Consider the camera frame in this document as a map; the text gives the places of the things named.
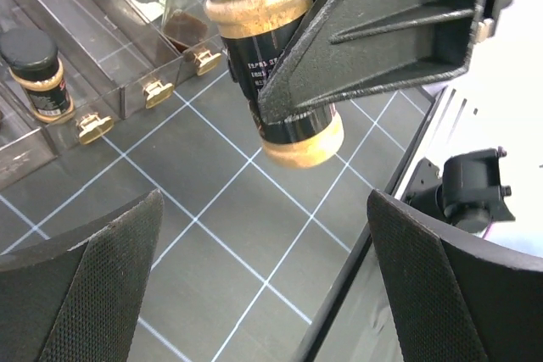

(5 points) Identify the small spice bottle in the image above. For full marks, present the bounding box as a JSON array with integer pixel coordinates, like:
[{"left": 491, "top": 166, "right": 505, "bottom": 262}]
[{"left": 1, "top": 27, "right": 75, "bottom": 124}]

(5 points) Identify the small spice bottle edge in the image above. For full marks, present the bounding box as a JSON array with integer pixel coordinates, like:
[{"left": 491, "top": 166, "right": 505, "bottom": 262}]
[{"left": 204, "top": 0, "right": 344, "bottom": 169}]

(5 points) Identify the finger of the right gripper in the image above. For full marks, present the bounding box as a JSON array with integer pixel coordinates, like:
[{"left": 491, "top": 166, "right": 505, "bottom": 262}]
[{"left": 259, "top": 0, "right": 485, "bottom": 123}]

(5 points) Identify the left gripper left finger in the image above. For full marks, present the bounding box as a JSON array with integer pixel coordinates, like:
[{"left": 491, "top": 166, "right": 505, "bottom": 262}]
[{"left": 1, "top": 190, "right": 164, "bottom": 361}]

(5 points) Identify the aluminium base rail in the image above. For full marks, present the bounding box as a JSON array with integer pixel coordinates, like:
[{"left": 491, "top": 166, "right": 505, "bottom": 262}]
[{"left": 392, "top": 86, "right": 480, "bottom": 198}]

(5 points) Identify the clear acrylic organizer rack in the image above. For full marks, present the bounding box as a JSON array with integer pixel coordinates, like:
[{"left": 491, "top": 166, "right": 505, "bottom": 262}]
[{"left": 1, "top": 0, "right": 221, "bottom": 187}]

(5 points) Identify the tall bottle dark sauce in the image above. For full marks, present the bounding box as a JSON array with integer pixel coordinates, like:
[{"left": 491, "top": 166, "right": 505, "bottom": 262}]
[{"left": 162, "top": 10, "right": 208, "bottom": 53}]

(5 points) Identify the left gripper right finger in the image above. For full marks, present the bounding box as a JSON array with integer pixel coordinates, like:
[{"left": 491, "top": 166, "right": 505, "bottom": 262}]
[{"left": 367, "top": 190, "right": 542, "bottom": 361}]

